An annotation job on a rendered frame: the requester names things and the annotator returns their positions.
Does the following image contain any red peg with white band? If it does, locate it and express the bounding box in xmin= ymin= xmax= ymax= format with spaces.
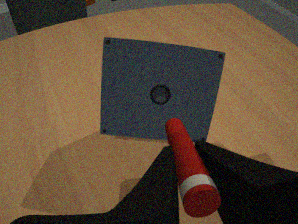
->
xmin=165 ymin=117 xmax=221 ymax=218

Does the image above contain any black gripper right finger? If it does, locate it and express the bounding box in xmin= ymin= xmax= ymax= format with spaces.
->
xmin=194 ymin=140 xmax=298 ymax=224

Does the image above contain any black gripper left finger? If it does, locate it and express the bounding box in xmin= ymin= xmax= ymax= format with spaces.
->
xmin=11 ymin=147 xmax=180 ymax=224

